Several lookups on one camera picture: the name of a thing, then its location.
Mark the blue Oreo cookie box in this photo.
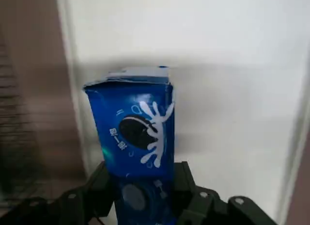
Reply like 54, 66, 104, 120
83, 65, 176, 225

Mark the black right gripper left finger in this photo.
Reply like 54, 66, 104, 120
0, 161, 115, 225

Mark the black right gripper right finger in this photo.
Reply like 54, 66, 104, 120
173, 161, 279, 225

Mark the cream plastic tray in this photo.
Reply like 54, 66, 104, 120
57, 0, 310, 225

